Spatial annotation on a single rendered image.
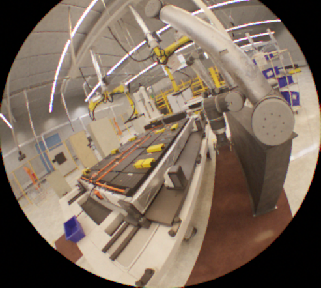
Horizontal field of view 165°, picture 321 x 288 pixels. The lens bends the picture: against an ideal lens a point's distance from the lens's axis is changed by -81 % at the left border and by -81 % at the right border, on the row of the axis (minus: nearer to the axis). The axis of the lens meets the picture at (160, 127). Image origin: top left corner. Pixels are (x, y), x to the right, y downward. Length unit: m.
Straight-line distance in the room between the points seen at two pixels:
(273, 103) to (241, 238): 1.22
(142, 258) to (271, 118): 0.75
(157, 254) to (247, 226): 1.05
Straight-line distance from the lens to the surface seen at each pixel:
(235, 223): 1.44
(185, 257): 1.41
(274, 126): 0.49
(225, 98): 0.61
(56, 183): 5.07
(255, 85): 0.50
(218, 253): 1.36
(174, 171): 0.60
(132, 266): 0.63
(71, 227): 1.13
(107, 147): 5.88
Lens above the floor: 1.34
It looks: 10 degrees down
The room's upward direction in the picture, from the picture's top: 24 degrees counter-clockwise
